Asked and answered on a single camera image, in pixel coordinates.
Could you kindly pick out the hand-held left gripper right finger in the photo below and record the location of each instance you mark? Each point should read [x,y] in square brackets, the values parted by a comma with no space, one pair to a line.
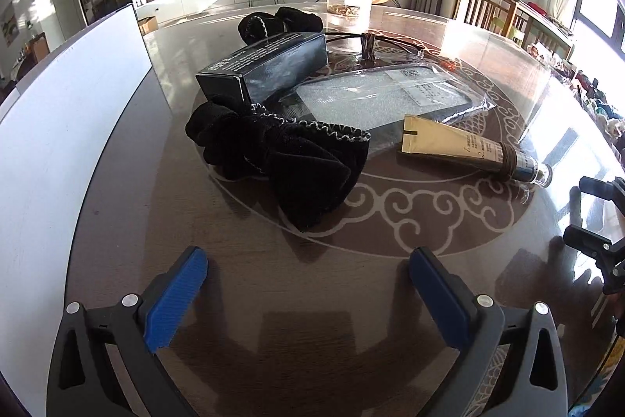
[439,299]

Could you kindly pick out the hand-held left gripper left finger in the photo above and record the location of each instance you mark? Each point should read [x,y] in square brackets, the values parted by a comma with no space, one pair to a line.
[176,299]

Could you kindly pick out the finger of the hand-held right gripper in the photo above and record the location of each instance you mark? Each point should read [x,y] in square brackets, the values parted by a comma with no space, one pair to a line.
[613,260]
[605,187]

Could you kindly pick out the gold cosmetic tube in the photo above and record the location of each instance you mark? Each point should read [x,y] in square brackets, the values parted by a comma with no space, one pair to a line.
[449,141]

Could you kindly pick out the large black velvet hair bow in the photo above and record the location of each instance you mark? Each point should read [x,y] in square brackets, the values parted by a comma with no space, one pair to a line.
[293,163]

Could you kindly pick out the white board panel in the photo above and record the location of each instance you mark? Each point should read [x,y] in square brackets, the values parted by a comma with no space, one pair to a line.
[58,129]

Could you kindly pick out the phone case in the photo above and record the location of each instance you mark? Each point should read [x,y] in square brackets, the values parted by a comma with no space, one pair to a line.
[351,104]

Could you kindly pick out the glossy black carton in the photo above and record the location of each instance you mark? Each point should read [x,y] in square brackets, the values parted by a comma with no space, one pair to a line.
[273,65]

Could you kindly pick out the brown patterned glass desktop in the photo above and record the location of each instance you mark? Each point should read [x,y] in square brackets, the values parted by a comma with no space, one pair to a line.
[312,280]

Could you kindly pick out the pile of assorted clutter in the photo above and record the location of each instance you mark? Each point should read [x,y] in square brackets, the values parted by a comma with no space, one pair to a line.
[586,89]

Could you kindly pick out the wooden slatted chair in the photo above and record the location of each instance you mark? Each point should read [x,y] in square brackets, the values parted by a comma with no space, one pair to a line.
[488,4]
[542,31]

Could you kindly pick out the cardboard box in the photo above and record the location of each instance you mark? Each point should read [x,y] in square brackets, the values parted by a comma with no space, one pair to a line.
[148,25]

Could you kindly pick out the clear eyeglasses with black arms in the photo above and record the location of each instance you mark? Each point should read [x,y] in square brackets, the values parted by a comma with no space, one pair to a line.
[346,35]

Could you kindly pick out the framed wall picture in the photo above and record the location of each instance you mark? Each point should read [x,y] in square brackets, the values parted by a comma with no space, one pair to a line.
[9,23]

